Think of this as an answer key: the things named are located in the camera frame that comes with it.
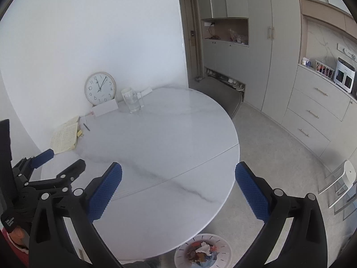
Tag white tissue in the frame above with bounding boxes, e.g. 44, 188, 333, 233
195, 242, 211, 262

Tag white plastic trash bin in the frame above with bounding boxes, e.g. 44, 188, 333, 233
174, 234, 232, 268

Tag open yellowed notebook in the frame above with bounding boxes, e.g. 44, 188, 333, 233
50, 116, 80, 154

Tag white small card box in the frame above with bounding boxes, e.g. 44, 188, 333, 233
91, 99, 118, 117

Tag white oval marble table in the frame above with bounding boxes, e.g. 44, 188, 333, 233
41, 88, 240, 261

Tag white step stool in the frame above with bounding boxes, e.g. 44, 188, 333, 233
318, 160, 356, 209

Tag grey dining chair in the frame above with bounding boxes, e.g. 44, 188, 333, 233
188, 77, 243, 118

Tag clear glass mug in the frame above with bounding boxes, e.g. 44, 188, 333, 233
121, 88, 144, 113

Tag white drawer cabinet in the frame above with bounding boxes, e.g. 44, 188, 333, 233
282, 65, 356, 171

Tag shoes in cabinet niche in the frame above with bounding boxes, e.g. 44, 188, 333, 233
205, 68, 246, 93

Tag white countertop appliance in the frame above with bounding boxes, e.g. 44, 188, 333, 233
333, 57, 356, 93

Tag tall grey wardrobe cabinet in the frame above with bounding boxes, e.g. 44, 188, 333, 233
197, 0, 301, 123

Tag brown entrance door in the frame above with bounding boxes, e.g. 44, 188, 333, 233
179, 0, 203, 84

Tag round white wall clock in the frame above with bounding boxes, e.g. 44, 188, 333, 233
85, 72, 116, 106

